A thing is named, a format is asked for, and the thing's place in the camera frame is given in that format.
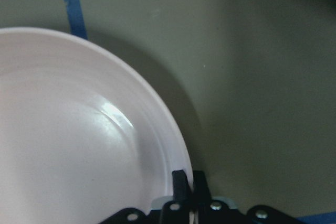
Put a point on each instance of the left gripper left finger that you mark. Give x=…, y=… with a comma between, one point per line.
x=176, y=210

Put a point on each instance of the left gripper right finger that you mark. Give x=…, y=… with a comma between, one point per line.
x=212, y=210

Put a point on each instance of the pink plate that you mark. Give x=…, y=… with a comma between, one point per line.
x=83, y=135

